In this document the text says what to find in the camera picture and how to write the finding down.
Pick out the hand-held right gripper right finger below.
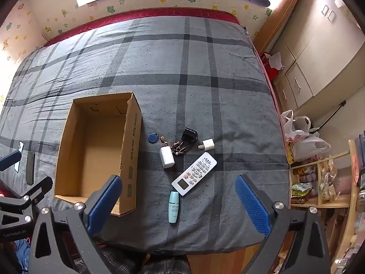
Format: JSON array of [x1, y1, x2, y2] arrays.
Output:
[[235, 174, 332, 274]]

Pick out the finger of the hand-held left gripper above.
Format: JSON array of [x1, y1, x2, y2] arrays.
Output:
[[0, 176, 54, 230], [0, 150, 22, 172]]

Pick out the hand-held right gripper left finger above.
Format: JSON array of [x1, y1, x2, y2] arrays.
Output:
[[29, 175, 123, 274]]

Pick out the brown cardboard box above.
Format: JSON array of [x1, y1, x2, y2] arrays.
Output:
[[54, 92, 142, 217]]

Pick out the white remote control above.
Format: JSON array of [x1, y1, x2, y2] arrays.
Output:
[[171, 152, 218, 197]]

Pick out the light green lotion bottle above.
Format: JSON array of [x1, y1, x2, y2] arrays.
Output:
[[168, 191, 180, 224]]

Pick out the small white charger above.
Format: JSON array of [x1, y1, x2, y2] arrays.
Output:
[[198, 138, 215, 151]]

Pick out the large white charger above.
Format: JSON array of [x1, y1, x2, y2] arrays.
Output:
[[159, 145, 175, 169]]

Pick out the bunch of keys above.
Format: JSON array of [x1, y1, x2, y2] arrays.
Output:
[[160, 135, 189, 156]]

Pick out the black phone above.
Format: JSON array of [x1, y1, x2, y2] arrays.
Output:
[[25, 152, 36, 186]]

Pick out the wooden shelf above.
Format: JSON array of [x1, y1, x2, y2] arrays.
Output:
[[289, 139, 361, 274]]

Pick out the clear snack bag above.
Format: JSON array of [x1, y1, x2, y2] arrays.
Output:
[[320, 159, 342, 204]]

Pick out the person's plaid trousers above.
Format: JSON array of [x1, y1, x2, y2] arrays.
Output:
[[98, 244, 192, 274]]

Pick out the white plastic bag red print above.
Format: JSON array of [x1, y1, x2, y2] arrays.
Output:
[[280, 110, 312, 144]]

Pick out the grey plaid bed sheet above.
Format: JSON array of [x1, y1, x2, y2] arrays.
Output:
[[0, 15, 292, 255]]

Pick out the red paper box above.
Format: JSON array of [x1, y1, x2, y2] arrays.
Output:
[[262, 51, 286, 79]]

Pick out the cream wardrobe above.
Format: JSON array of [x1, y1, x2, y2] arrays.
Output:
[[254, 0, 365, 122]]

